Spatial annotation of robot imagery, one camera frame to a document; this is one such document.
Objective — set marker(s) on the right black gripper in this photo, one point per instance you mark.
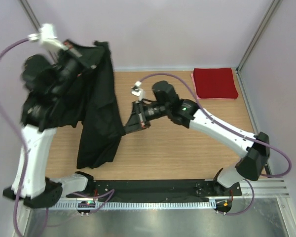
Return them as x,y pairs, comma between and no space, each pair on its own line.
134,124

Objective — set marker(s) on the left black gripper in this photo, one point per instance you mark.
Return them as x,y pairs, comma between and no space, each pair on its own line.
69,50

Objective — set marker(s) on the black t-shirt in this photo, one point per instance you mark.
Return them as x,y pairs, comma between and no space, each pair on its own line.
88,99

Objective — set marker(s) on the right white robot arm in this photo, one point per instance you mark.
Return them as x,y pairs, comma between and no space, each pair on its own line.
252,149

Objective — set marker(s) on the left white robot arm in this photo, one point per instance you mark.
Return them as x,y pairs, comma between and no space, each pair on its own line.
33,158

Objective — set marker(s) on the folded dark red t-shirt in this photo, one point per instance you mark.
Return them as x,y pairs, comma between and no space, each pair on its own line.
215,83

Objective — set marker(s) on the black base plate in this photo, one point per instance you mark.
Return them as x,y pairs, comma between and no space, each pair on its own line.
161,191

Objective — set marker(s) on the white slotted cable duct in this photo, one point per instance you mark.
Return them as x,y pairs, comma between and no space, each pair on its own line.
88,204

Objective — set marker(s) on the aluminium frame rail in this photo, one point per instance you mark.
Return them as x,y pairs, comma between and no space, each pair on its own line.
261,188

